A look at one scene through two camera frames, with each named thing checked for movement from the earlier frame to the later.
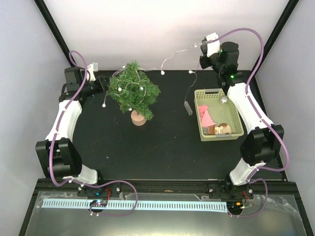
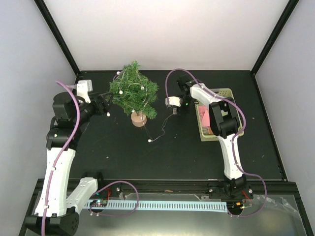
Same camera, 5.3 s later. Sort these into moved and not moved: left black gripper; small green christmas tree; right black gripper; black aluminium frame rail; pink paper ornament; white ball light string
Moved: right black gripper; left black gripper; white ball light string
Not moved: pink paper ornament; black aluminium frame rail; small green christmas tree
